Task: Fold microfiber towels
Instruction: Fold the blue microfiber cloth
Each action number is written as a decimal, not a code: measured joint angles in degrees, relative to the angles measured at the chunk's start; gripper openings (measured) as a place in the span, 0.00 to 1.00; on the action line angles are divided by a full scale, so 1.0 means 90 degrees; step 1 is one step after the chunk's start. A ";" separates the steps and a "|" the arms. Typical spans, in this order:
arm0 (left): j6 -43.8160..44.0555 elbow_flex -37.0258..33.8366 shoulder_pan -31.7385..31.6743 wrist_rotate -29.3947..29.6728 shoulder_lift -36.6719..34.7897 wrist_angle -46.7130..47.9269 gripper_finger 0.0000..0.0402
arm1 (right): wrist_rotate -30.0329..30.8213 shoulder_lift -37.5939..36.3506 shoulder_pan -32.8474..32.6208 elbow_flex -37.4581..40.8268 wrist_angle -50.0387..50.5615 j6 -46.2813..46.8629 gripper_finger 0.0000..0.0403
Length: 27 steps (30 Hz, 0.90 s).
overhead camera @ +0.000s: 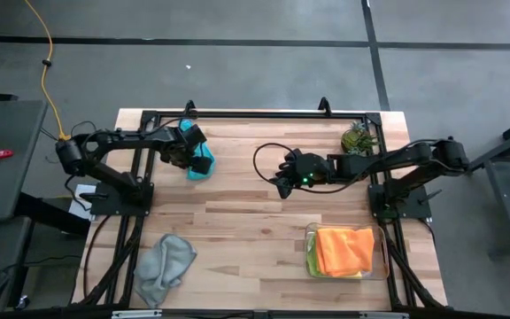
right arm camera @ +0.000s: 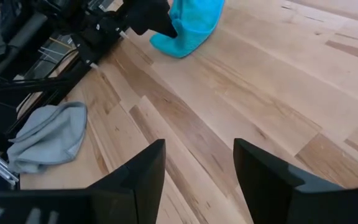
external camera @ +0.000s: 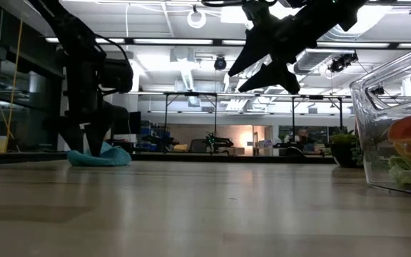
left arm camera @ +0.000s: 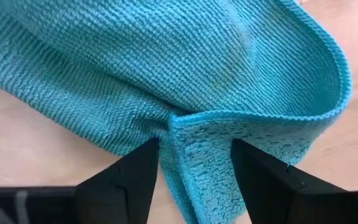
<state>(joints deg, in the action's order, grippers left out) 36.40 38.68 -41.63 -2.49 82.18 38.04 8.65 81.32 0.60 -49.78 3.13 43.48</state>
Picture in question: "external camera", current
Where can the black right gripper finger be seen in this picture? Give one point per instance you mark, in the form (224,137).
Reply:
(277,76)
(252,50)

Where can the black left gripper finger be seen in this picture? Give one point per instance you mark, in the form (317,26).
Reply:
(96,135)
(72,137)

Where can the blue microfiber towel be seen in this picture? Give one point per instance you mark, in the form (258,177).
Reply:
(114,158)

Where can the green microfiber towel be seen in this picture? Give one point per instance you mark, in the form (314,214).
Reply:
(409,175)

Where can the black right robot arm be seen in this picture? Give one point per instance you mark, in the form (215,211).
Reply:
(351,9)

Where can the black background robot arm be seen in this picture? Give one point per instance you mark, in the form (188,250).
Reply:
(223,142)

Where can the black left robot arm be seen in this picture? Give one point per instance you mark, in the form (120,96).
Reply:
(66,25)

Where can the black monitor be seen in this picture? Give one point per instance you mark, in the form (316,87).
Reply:
(135,123)

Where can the person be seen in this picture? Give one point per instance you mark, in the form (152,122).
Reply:
(303,138)

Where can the black office chair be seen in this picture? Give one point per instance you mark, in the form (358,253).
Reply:
(294,152)

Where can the black overhead light bar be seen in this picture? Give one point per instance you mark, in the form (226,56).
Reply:
(173,41)

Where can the potted green plant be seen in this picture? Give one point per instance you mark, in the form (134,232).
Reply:
(342,153)

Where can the clear plastic bin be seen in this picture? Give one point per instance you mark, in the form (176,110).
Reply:
(373,135)

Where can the black round ceiling camera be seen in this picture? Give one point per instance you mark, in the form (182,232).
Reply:
(220,63)

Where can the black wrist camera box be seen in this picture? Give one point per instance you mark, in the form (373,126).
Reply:
(118,76)

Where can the black ceiling camera cluster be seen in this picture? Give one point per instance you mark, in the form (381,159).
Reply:
(341,62)

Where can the black workstation frame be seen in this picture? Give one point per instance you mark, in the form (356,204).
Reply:
(215,114)

